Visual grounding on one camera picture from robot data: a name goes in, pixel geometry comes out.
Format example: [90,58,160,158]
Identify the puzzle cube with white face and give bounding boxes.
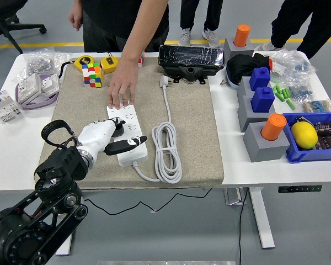
[81,62,104,88]

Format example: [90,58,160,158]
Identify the yellow lemon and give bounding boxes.
[290,121,318,150]

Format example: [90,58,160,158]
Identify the blue plastic bin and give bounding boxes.
[281,111,331,164]

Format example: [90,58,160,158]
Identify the grey-brown mat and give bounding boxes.
[35,56,225,191]

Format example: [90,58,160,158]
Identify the black film-wrapped device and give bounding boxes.
[157,45,226,85]

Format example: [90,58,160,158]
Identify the white power strip cord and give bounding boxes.
[131,76,183,184]

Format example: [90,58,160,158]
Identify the white socket panel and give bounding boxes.
[40,73,60,94]
[18,73,42,104]

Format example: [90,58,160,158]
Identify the grey square holder block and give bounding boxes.
[223,36,255,60]
[237,95,276,133]
[242,121,291,163]
[236,76,255,104]

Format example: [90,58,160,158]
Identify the person's right hand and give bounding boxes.
[68,7,84,31]

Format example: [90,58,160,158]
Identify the blue block peg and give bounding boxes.
[250,86,275,113]
[249,66,271,91]

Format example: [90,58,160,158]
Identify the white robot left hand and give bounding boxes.
[77,117,148,158]

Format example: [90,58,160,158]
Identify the person's left hand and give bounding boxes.
[107,59,140,109]

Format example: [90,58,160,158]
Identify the purple band tray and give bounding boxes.
[15,73,60,111]

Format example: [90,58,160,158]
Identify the white circuit breaker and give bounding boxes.
[0,89,22,122]

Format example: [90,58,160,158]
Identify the black floor cable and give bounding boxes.
[238,187,249,265]

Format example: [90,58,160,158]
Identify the black cloth cap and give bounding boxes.
[226,51,274,91]

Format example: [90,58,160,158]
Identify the black table control panel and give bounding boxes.
[277,184,323,193]

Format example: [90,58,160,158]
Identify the clear bag beige resistors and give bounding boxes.
[302,98,331,113]

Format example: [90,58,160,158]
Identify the round yellow tape measure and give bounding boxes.
[57,54,97,81]

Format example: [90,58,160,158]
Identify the black clip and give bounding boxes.
[294,115,311,127]

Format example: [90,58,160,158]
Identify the orange cylinder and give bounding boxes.
[233,24,251,47]
[260,113,287,141]

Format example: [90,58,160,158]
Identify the black plug cord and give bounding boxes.
[82,188,213,215]

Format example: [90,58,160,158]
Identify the black office chair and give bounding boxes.
[0,0,47,55]

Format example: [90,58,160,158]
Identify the dark brown component packs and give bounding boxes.
[313,120,331,150]

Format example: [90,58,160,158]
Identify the person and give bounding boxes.
[255,0,331,60]
[178,0,223,48]
[81,0,170,53]

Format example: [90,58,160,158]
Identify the clear bag metal screws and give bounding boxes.
[15,46,72,83]

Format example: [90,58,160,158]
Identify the white power strip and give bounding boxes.
[106,103,149,168]

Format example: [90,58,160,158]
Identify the yellow tape measure black label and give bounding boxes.
[99,51,120,75]

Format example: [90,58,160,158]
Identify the metal box under table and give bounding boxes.
[223,187,248,206]

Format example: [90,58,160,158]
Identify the clear bag blue components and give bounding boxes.
[281,76,314,100]
[268,49,318,81]

